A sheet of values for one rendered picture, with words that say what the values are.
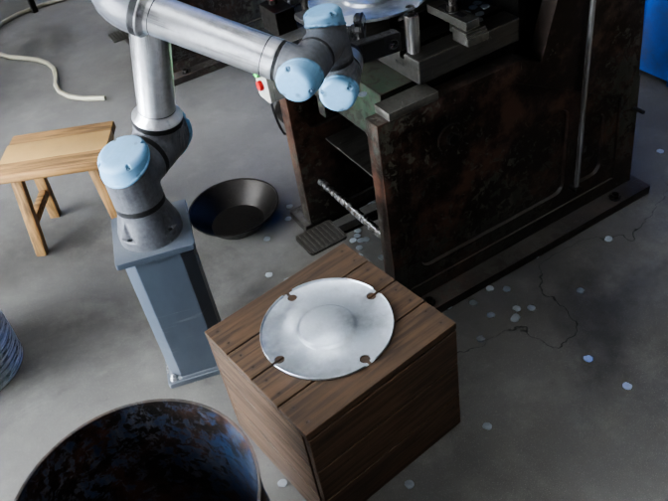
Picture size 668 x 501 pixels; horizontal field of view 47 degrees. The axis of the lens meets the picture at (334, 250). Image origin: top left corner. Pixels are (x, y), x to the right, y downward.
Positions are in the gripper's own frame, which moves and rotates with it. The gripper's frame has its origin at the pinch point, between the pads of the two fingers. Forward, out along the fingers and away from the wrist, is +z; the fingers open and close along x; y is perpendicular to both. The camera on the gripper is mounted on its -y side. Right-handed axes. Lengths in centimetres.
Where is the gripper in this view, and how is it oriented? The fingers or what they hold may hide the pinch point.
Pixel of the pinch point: (363, 19)
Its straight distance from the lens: 180.7
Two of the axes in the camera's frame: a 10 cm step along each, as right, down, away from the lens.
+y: -9.8, 0.3, 1.7
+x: 1.3, 7.6, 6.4
